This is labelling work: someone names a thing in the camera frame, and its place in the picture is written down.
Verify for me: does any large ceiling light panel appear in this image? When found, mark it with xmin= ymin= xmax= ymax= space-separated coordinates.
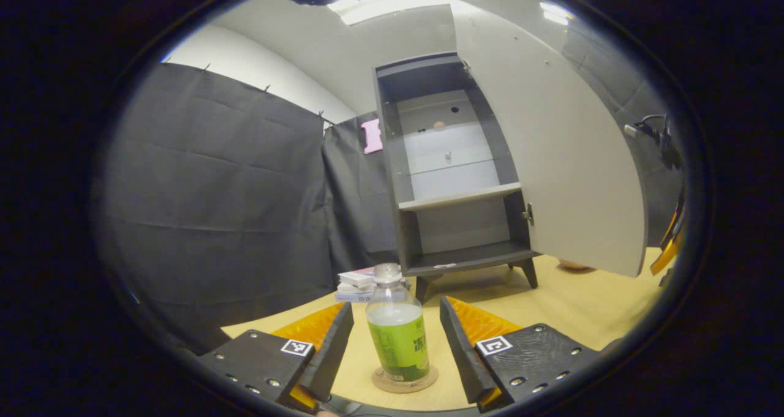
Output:
xmin=328 ymin=0 xmax=454 ymax=26

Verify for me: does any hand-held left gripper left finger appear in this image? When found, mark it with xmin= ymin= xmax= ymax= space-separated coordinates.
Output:
xmin=197 ymin=301 xmax=355 ymax=413

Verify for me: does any blue grey book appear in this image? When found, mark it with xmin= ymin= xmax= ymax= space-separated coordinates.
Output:
xmin=334 ymin=285 xmax=410 ymax=303

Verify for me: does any long ceiling light strip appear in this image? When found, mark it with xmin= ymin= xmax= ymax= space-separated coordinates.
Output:
xmin=539 ymin=1 xmax=576 ymax=27

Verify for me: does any clear bottle green label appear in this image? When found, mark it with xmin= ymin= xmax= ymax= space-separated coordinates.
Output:
xmin=366 ymin=263 xmax=431 ymax=383

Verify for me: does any dark grey cabinet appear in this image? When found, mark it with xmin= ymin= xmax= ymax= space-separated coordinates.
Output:
xmin=372 ymin=51 xmax=541 ymax=304

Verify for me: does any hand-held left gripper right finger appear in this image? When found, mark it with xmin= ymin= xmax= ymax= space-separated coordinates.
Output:
xmin=439 ymin=296 xmax=604 ymax=413

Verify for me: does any white box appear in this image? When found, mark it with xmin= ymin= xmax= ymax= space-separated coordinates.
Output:
xmin=338 ymin=270 xmax=375 ymax=288

